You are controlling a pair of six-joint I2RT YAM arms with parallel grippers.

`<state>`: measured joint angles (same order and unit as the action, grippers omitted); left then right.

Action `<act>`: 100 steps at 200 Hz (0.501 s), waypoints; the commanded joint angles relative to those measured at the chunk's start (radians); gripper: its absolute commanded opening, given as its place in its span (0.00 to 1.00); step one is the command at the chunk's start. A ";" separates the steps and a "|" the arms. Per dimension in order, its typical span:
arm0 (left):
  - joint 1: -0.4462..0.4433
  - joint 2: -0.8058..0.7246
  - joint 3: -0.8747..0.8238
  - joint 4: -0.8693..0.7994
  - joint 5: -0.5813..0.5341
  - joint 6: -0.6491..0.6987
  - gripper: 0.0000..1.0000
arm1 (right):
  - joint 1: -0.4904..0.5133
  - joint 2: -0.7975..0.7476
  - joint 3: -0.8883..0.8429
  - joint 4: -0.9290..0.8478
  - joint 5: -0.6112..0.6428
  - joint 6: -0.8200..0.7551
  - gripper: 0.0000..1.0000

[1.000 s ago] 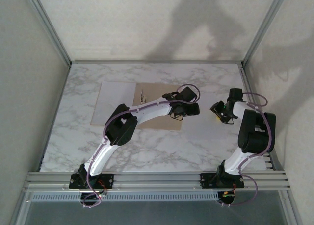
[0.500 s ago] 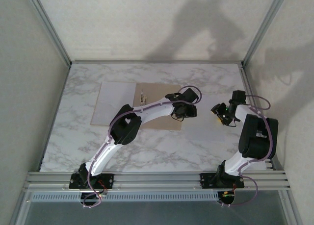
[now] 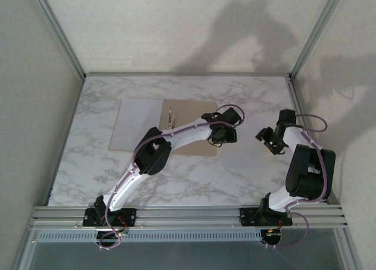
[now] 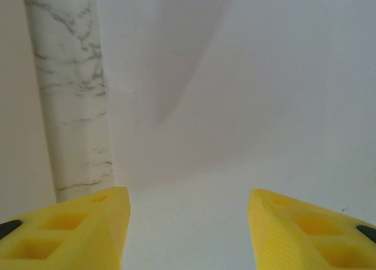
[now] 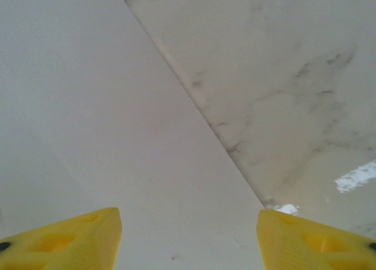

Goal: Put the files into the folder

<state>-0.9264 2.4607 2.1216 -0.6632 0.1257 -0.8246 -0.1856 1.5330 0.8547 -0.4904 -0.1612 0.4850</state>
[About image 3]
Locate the white paper sheet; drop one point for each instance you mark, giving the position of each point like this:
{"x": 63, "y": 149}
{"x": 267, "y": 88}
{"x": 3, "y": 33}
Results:
{"x": 132, "y": 126}

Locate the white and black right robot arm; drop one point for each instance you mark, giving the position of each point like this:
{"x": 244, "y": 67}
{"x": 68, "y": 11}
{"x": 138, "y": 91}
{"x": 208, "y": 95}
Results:
{"x": 308, "y": 176}

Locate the aluminium frame post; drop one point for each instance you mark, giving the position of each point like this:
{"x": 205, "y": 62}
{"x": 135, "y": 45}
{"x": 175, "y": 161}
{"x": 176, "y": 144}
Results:
{"x": 59, "y": 34}
{"x": 315, "y": 34}

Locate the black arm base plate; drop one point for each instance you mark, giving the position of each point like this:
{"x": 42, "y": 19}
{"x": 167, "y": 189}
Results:
{"x": 129, "y": 217}
{"x": 246, "y": 215}

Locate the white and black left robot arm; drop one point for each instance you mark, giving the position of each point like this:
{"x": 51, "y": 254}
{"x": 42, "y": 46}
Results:
{"x": 152, "y": 152}

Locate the small lit controller board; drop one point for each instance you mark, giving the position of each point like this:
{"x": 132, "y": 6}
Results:
{"x": 116, "y": 236}
{"x": 271, "y": 234}

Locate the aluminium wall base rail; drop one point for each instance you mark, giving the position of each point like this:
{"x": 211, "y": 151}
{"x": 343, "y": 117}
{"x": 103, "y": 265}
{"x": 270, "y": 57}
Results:
{"x": 188, "y": 74}

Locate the aluminium table edge rail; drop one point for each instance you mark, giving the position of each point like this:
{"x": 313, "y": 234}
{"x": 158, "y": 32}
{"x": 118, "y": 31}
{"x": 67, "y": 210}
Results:
{"x": 188, "y": 217}

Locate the brown clipboard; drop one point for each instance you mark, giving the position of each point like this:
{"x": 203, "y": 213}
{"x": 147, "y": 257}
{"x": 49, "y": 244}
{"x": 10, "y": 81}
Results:
{"x": 191, "y": 111}

